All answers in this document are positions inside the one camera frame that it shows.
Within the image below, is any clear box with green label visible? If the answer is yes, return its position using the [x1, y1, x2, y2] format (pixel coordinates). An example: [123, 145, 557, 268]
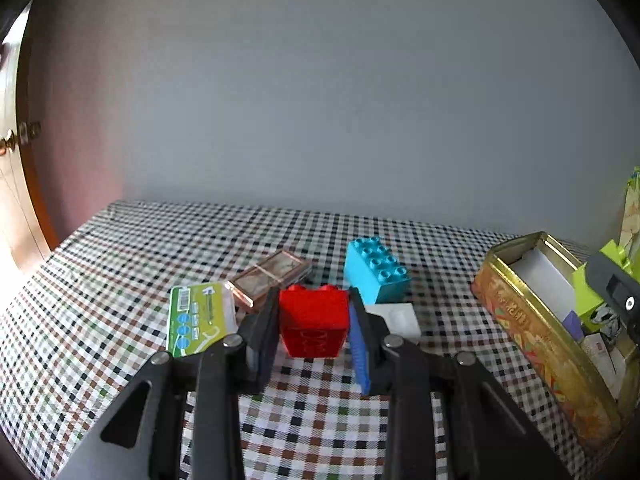
[166, 281, 241, 358]

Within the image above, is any gold metal tin box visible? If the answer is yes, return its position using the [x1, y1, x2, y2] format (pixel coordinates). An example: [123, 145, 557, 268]
[471, 231, 640, 453]

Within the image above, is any purple building block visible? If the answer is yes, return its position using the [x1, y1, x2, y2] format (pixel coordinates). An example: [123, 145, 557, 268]
[562, 310, 586, 343]

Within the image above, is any green printed blanket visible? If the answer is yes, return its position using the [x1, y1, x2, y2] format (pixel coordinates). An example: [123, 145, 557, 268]
[620, 165, 640, 261]

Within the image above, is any metal door handle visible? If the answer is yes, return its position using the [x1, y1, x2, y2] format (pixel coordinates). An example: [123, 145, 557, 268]
[0, 120, 42, 157]

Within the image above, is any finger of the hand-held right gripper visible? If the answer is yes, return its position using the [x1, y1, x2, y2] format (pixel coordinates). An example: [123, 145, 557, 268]
[586, 251, 640, 343]

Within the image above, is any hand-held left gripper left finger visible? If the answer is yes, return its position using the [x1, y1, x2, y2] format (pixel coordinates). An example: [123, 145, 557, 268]
[60, 287, 281, 480]

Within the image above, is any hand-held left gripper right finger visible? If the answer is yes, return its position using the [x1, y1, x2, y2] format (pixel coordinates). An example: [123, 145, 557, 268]
[348, 286, 571, 480]

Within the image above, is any wooden door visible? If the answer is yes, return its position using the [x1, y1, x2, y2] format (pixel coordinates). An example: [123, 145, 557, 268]
[0, 2, 62, 281]

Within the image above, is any red building block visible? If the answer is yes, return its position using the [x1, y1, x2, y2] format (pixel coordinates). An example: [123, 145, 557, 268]
[278, 285, 351, 359]

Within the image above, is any checkered tablecloth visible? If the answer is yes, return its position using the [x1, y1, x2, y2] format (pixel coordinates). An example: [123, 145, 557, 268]
[0, 199, 640, 480]

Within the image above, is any white paper liner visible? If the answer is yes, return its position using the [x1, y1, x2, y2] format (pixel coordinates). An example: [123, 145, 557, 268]
[510, 247, 581, 321]

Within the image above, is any white box with red seal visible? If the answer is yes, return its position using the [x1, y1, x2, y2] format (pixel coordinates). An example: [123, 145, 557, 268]
[580, 332, 626, 396]

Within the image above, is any lime green printed block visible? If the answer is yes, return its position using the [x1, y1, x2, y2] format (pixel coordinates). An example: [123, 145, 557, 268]
[572, 240, 633, 333]

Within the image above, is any pink framed box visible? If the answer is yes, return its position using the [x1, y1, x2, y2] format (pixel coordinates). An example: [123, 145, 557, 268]
[224, 250, 312, 315]

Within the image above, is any plain white small box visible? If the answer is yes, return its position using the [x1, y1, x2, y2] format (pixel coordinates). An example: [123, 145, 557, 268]
[364, 302, 422, 346]

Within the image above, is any teal building block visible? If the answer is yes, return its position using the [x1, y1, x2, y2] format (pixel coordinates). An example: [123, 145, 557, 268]
[344, 238, 412, 306]

